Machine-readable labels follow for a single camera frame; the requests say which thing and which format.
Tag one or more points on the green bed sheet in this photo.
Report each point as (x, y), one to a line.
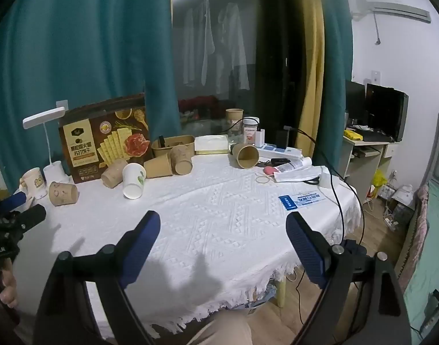
(429, 258)

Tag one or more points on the teal curtain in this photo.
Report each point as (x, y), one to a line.
(79, 43)
(336, 61)

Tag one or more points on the person's beige trouser leg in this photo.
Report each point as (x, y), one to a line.
(223, 329)

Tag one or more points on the white hanging shirt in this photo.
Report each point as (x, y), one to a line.
(234, 43)
(199, 43)

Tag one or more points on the brown paper cup face print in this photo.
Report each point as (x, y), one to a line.
(63, 194)

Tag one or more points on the white desk lamp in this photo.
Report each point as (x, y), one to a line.
(56, 170)

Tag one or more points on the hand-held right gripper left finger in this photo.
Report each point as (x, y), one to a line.
(139, 249)

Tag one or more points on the brown paper bowl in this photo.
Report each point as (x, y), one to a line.
(174, 143)

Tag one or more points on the white flat box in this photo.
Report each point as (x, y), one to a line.
(212, 143)

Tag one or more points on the black monitor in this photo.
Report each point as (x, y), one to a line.
(384, 111)
(355, 100)

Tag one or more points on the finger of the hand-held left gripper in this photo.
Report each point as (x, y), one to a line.
(12, 201)
(30, 217)

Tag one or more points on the beige computer desk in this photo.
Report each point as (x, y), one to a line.
(352, 165)

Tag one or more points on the white charger block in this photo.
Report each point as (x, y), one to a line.
(325, 179)

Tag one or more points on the yellow curtain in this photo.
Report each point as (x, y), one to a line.
(311, 61)

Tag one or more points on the small white box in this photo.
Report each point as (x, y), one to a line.
(261, 137)

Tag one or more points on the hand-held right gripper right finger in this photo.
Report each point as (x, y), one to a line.
(306, 249)

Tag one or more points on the black remote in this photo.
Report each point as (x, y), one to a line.
(279, 160)

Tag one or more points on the white paper cup leaf print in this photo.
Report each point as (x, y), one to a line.
(133, 185)

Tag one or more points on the clear jar white lid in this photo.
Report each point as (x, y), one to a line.
(250, 129)

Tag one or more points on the rubber band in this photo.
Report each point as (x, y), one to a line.
(262, 179)

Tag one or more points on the white wall socket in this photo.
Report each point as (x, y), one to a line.
(375, 77)

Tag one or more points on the yellow packet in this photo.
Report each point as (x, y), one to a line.
(354, 135)

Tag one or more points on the black power adapter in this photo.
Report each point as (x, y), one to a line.
(284, 137)

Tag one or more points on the blue card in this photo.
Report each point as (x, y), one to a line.
(287, 202)

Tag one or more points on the white tube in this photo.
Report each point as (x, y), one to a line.
(294, 166)

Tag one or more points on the yellow plastic bag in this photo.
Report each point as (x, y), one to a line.
(379, 179)

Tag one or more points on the brown cracker box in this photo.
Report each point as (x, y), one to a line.
(104, 140)

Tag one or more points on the white textured tablecloth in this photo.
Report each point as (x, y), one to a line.
(212, 208)

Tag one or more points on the white power strip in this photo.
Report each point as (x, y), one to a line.
(281, 150)

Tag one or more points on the pink round object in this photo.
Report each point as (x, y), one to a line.
(271, 170)

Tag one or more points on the person's left hand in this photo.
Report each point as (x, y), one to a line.
(5, 284)

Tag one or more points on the white cartoon mug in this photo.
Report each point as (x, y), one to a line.
(33, 182)

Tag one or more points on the white and blue leaflet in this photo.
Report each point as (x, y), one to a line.
(308, 198)

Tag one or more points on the pink floral blanket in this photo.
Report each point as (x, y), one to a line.
(417, 230)

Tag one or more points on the brown paper cup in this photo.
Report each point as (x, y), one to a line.
(114, 176)
(181, 160)
(157, 167)
(234, 118)
(245, 155)

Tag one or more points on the white air conditioner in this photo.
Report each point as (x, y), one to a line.
(392, 10)

